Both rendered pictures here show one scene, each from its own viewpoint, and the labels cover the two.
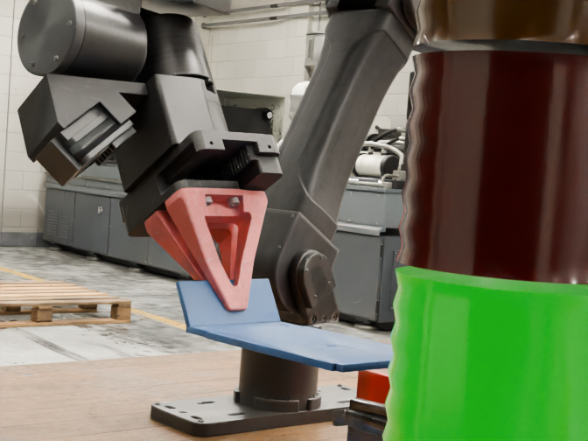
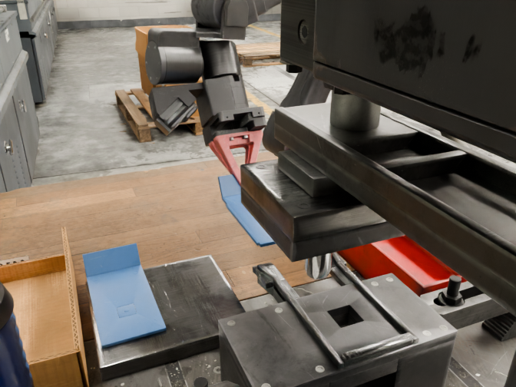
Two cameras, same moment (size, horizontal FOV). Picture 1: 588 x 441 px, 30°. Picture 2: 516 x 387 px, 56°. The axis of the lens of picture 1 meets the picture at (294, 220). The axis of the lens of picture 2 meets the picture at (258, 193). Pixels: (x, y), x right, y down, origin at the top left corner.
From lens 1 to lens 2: 0.27 m
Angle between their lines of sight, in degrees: 28
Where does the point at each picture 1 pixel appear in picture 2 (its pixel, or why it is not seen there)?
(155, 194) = (210, 133)
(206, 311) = (231, 190)
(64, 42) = (158, 71)
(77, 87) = (167, 92)
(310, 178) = (304, 100)
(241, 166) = (246, 122)
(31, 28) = (148, 60)
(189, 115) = (221, 99)
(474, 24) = not seen: outside the picture
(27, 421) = (186, 206)
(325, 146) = (313, 83)
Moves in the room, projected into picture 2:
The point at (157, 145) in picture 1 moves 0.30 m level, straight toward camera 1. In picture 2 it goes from (207, 113) to (110, 217)
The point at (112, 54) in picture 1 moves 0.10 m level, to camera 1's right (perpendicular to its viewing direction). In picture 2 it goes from (183, 72) to (256, 77)
